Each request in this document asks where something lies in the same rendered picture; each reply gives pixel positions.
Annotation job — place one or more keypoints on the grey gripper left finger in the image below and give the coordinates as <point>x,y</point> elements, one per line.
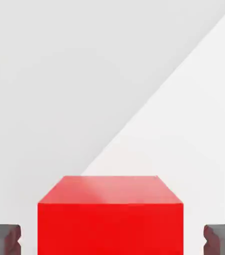
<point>0,240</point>

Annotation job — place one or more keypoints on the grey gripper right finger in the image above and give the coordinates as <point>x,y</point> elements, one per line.
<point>223,240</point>

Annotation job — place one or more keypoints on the small red cube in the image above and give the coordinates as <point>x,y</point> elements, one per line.
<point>110,223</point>

